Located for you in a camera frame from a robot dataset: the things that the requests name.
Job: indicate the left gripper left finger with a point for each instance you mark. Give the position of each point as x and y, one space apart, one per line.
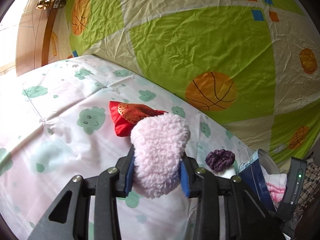
68 215

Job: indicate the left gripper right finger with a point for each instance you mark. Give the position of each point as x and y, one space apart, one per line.
226 208

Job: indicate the white pink-trimmed gauze cloth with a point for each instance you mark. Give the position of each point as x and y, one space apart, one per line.
276 185

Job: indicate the purple velvet scrunchie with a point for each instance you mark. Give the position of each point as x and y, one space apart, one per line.
220 160

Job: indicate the pink fluffy sock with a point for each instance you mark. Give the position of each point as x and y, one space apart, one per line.
159 143

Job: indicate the red gold drawstring pouch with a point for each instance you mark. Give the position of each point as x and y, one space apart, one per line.
126 115

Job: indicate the plaid checked cloth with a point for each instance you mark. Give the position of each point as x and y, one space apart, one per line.
310 187

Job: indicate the round blue metal tin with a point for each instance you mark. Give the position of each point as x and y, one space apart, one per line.
252 172

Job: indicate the cloud print bed sheet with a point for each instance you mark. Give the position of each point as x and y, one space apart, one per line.
56 123

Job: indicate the green basketball print sheet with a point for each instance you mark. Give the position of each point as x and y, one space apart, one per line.
250 65

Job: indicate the brass door knob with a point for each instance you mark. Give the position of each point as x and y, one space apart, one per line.
50 4

